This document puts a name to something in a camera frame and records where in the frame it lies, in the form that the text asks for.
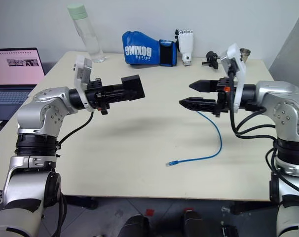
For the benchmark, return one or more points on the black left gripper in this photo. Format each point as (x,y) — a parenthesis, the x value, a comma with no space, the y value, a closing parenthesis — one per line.
(94,95)

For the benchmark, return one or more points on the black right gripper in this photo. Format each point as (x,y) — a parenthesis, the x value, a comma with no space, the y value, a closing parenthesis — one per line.
(223,98)

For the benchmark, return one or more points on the small black box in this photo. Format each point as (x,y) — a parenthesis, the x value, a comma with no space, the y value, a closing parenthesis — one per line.
(136,86)

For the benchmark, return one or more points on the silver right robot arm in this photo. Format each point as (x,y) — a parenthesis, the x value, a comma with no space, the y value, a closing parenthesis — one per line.
(282,98)

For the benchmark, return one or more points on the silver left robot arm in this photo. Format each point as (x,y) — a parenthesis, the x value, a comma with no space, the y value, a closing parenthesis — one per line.
(50,98)

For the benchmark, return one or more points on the small black clamp device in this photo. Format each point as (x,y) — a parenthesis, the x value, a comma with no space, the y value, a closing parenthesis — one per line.
(212,59)

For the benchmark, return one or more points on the blue boxing glove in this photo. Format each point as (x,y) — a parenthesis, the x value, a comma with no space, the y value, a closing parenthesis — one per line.
(139,49)

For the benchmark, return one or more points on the white robotic hand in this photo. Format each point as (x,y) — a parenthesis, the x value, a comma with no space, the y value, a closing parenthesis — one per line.
(186,42)

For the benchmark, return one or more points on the small metal cup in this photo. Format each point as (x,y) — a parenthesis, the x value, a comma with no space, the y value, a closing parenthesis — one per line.
(245,54)

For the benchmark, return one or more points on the clear bottle with green cap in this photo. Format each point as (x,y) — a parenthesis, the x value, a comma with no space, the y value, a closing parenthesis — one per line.
(90,37)

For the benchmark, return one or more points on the open laptop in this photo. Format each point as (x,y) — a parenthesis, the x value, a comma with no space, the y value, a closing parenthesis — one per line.
(16,71)

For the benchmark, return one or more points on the dark rounded shape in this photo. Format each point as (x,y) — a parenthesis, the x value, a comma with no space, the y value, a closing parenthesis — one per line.
(192,223)
(134,225)

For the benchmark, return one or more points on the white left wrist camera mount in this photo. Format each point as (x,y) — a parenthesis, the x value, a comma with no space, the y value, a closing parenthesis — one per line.
(83,71)

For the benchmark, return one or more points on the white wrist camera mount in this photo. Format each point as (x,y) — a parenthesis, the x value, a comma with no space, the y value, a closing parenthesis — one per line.
(83,71)
(239,64)

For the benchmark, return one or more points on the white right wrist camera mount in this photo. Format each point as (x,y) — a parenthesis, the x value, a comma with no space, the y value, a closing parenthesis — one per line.
(239,64)

